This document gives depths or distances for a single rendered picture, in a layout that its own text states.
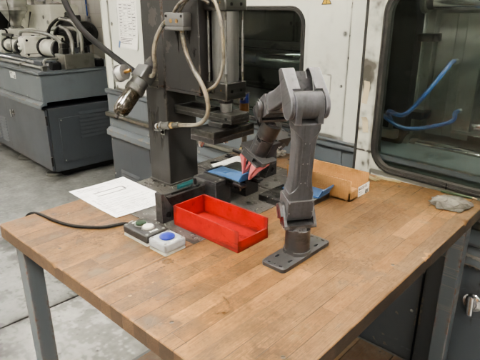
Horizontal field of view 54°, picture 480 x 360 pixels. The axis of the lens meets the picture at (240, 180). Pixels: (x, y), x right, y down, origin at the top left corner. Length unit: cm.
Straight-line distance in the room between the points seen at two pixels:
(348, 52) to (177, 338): 132
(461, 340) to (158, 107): 137
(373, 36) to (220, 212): 85
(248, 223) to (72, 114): 339
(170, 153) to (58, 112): 293
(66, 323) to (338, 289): 177
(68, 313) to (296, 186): 179
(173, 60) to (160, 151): 33
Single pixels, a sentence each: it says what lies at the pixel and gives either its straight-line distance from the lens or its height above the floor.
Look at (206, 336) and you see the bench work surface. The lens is 93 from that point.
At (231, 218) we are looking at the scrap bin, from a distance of 134.
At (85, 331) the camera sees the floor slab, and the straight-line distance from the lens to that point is 251.
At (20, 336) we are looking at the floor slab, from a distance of 259.
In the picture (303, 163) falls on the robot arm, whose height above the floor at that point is 115.
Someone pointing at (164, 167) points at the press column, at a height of 96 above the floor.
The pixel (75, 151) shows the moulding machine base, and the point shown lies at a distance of 459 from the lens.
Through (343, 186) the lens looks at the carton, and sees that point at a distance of 153.
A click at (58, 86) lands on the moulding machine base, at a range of 445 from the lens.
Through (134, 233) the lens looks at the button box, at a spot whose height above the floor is 92.
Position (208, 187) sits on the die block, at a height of 96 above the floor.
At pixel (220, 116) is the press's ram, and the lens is 142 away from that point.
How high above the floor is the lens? 148
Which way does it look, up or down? 20 degrees down
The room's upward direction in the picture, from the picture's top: straight up
